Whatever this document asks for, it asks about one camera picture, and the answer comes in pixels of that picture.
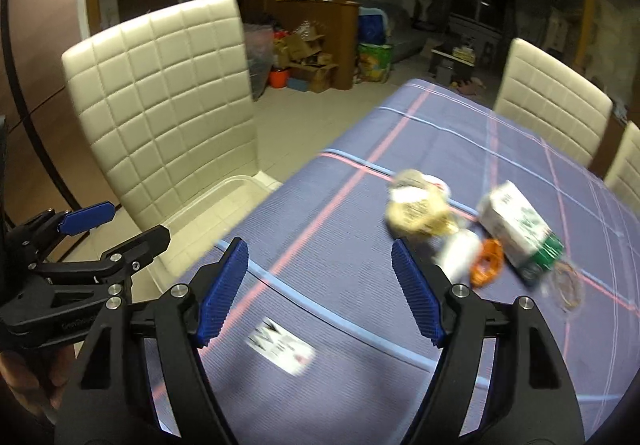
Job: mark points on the orange wrapper scrap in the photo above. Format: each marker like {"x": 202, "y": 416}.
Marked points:
{"x": 486, "y": 265}

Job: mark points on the white tissue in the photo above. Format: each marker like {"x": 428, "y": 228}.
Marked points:
{"x": 460, "y": 255}

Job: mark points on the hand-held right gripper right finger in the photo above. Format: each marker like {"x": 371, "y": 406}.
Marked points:
{"x": 417, "y": 290}

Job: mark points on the colourful printed bag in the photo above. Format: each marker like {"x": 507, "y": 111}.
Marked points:
{"x": 375, "y": 62}

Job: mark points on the orange bucket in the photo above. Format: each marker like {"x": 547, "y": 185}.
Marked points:
{"x": 279, "y": 78}

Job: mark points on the purple plaid tablecloth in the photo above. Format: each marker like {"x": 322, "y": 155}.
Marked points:
{"x": 350, "y": 375}

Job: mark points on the person's left hand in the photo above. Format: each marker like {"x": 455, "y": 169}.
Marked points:
{"x": 30, "y": 385}

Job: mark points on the large cream quilted chair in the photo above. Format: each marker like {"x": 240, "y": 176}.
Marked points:
{"x": 165, "y": 90}

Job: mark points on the pile of cardboard boxes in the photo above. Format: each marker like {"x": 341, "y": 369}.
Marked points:
{"x": 305, "y": 57}

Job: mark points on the grey sofa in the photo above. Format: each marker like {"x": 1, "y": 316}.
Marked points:
{"x": 410, "y": 35}

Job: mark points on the white printed tag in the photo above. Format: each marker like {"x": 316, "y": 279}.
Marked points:
{"x": 282, "y": 347}

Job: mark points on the pink slippers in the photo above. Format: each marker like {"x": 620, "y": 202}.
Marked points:
{"x": 467, "y": 85}

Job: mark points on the clear plastic bag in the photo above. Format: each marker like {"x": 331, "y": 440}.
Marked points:
{"x": 260, "y": 60}

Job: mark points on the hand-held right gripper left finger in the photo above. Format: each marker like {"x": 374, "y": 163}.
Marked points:
{"x": 222, "y": 295}

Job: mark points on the yellow bread packet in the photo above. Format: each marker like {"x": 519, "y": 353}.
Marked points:
{"x": 417, "y": 212}

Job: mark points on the wooden partition counter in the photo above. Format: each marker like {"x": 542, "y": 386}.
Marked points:
{"x": 342, "y": 40}

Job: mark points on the blue bag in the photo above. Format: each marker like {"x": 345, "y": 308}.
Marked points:
{"x": 374, "y": 27}

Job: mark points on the window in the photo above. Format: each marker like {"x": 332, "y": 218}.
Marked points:
{"x": 480, "y": 0}

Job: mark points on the dark coffee table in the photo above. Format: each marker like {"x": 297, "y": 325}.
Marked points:
{"x": 450, "y": 62}

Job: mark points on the white green drink carton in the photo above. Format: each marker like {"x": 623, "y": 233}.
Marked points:
{"x": 517, "y": 225}

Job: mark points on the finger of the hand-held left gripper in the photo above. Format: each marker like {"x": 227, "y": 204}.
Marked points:
{"x": 85, "y": 217}
{"x": 127, "y": 250}

